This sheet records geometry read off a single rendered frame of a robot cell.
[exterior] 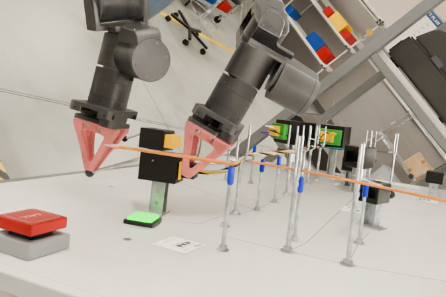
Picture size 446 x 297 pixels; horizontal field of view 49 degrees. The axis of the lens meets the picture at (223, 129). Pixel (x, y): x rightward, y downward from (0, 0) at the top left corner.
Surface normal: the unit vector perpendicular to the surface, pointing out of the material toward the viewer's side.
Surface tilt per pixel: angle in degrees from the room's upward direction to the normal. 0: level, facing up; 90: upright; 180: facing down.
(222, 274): 47
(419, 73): 90
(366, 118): 90
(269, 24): 28
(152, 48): 56
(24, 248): 90
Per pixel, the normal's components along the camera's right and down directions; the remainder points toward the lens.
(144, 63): 0.58, 0.22
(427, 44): -0.40, 0.03
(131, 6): 0.58, 0.46
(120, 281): 0.11, -0.99
